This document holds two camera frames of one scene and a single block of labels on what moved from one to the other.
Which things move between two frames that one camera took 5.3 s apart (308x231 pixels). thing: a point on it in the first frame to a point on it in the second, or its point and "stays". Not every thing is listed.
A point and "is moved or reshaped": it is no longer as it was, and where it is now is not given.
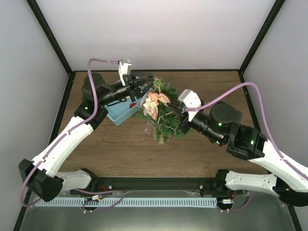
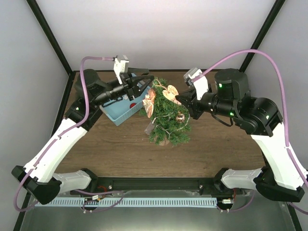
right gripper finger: (177, 110) to (186, 99)
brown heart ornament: (163, 97) to (171, 93)
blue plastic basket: (118, 112) stays
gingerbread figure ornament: (150, 106) is moved or reshaped
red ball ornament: (132, 105) stays
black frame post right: (262, 34) stays
